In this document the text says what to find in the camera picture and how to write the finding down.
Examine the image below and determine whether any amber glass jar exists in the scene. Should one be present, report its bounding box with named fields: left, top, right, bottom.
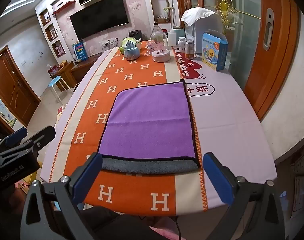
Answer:
left=185, top=39, right=195, bottom=59

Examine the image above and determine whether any green round toy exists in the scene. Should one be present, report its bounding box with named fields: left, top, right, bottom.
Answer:
left=118, top=36, right=142, bottom=55

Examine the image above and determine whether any blue castle snow globe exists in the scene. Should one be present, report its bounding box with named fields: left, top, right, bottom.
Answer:
left=124, top=47, right=140, bottom=61

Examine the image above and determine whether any white plastic canister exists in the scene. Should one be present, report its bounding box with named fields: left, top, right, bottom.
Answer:
left=168, top=30, right=177, bottom=47

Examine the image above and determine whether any orange sliding door frame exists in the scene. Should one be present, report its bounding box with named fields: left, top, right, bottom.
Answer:
left=244, top=0, right=300, bottom=120

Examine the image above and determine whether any wooden tv cabinet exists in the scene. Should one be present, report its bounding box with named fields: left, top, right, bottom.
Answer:
left=51, top=54, right=100, bottom=88

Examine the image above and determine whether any white folded cloth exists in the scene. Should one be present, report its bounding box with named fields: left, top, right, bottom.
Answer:
left=181, top=7, right=217, bottom=27

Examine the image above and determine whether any silver door handle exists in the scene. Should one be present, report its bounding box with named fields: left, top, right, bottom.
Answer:
left=263, top=8, right=274, bottom=51

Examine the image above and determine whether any brown wooden door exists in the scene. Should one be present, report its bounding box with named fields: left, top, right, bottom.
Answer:
left=0, top=46, right=41, bottom=127

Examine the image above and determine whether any white water dispenser appliance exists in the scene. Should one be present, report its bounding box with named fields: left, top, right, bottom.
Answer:
left=184, top=14, right=223, bottom=54

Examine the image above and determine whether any orange H-pattern table runner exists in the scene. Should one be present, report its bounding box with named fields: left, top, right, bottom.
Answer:
left=47, top=48, right=208, bottom=216

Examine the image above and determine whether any blue poster box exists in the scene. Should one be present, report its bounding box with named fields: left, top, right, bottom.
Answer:
left=72, top=41, right=88, bottom=63

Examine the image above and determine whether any black small appliance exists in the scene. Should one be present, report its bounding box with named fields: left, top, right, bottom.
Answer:
left=129, top=30, right=142, bottom=40

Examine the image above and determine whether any pink glass dome music box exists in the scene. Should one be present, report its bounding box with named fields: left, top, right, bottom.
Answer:
left=147, top=30, right=171, bottom=63

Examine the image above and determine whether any teal lidded container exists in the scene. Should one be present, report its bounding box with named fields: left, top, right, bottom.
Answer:
left=172, top=25, right=185, bottom=44

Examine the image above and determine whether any white pill bottle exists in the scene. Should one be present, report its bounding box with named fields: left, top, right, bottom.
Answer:
left=178, top=36, right=186, bottom=53

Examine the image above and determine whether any white wall shelf unit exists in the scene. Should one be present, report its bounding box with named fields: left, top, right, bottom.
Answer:
left=35, top=4, right=73, bottom=64

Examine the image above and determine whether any purple and grey towel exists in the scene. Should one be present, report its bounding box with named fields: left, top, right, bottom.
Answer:
left=98, top=80, right=200, bottom=175

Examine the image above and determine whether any black wall television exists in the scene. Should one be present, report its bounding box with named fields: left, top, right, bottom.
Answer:
left=70, top=0, right=129, bottom=40

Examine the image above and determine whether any blue yellow duck box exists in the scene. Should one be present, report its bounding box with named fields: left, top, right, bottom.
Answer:
left=202, top=30, right=228, bottom=72

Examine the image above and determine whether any clear plastic bottle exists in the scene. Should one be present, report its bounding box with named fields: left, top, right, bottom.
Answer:
left=150, top=23, right=163, bottom=42

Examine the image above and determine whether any pink printed tablecloth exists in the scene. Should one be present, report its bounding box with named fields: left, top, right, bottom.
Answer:
left=41, top=52, right=277, bottom=209

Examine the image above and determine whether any blue round stool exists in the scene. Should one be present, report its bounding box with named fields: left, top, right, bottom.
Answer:
left=48, top=75, right=72, bottom=105

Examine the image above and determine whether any gold hanging ornament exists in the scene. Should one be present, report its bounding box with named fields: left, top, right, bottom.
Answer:
left=214, top=0, right=261, bottom=34

